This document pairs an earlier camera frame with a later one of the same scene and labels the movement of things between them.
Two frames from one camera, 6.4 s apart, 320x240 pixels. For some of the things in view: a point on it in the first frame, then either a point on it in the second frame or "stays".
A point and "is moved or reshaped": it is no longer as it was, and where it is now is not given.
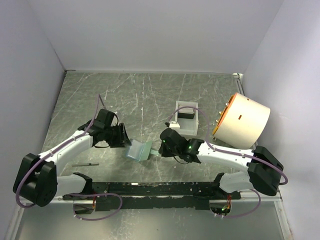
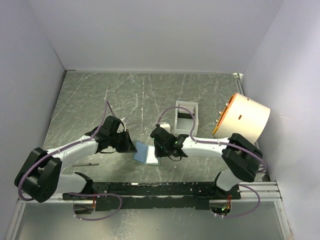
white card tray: (187, 118) stays
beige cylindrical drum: (242, 122) stays
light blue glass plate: (139, 151) is moved or reshaped
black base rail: (153, 196) stays
